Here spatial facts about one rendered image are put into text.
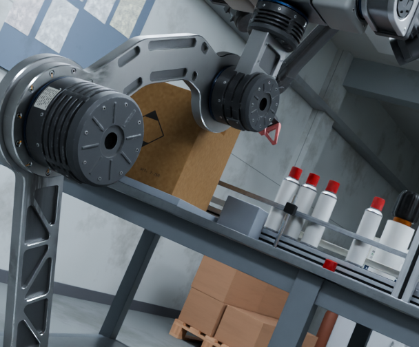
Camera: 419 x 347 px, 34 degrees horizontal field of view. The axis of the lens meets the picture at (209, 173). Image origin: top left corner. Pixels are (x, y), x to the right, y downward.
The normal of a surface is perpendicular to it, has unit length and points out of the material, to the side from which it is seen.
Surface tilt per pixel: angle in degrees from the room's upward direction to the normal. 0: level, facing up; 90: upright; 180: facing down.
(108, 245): 90
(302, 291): 90
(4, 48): 90
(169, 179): 90
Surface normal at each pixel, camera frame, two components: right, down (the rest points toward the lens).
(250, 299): 0.74, 0.26
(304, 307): -0.33, -0.22
